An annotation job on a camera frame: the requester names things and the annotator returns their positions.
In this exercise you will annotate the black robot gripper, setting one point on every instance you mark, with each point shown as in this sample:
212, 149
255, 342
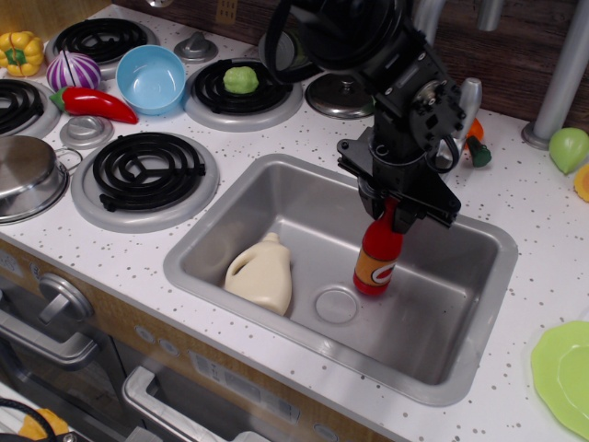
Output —
419, 190

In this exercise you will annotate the red toy ketchup bottle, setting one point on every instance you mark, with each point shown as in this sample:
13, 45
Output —
378, 256

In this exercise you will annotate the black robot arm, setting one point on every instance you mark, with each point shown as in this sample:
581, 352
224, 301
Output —
416, 101

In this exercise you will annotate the grey toy sink basin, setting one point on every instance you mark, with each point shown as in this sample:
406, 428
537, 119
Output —
424, 337

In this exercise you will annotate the toy carrot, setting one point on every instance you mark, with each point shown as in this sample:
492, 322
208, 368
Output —
479, 153

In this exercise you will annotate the silver pot lid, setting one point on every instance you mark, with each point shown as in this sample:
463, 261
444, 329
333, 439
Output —
339, 97

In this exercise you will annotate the cream toy detergent jug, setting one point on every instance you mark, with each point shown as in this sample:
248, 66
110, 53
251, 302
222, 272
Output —
261, 274

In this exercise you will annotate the back right black burner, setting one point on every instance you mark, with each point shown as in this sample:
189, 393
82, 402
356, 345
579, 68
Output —
207, 101

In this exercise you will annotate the black burner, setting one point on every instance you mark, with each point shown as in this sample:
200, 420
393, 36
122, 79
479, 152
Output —
207, 101
141, 183
104, 40
27, 108

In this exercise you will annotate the green toy pear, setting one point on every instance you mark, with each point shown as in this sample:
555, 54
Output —
568, 148

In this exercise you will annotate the orange toy fruit slice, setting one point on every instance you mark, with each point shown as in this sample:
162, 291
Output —
581, 183

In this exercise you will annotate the green toy lettuce ball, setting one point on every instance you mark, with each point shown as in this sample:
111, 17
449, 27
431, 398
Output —
240, 80

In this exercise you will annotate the silver toy faucet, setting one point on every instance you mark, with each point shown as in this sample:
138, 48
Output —
465, 110

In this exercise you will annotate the light green plastic plate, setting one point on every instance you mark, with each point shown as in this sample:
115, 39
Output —
559, 363

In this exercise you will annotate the grey stove knob back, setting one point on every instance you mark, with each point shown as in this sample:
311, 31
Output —
196, 49

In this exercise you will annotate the grey stove knob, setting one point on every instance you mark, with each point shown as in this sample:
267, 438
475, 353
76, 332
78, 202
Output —
196, 49
86, 132

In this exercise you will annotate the front right black burner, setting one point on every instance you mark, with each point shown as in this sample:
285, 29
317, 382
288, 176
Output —
141, 183

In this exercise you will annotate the light blue plastic bowl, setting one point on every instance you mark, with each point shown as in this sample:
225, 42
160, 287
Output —
151, 79

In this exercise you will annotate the grey stove knob front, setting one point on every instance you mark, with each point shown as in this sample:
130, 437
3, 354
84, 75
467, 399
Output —
86, 132

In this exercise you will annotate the back left black burner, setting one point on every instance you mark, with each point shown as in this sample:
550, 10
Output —
104, 40

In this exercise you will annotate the red toy chili pepper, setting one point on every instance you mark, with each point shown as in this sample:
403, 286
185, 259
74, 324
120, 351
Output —
84, 101

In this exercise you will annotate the grey oven knob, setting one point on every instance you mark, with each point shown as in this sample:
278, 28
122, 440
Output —
64, 300

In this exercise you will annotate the purple toy onion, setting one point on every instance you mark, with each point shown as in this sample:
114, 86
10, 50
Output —
73, 69

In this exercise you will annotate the stainless steel pot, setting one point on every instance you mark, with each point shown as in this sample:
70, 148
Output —
34, 176

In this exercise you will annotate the front left black burner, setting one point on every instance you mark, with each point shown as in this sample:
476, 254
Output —
27, 108

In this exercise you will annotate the yellow toy bell pepper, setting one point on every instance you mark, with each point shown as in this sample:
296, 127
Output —
22, 53

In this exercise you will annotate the yellow toy piece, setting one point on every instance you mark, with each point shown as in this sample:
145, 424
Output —
33, 430

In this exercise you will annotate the grey metal post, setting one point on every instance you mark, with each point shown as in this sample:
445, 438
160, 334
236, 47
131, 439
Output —
564, 83

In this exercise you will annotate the grey dishwasher door handle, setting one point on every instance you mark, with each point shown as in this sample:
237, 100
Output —
136, 395

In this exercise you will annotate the grey oven door handle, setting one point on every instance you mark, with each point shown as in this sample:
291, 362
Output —
74, 353

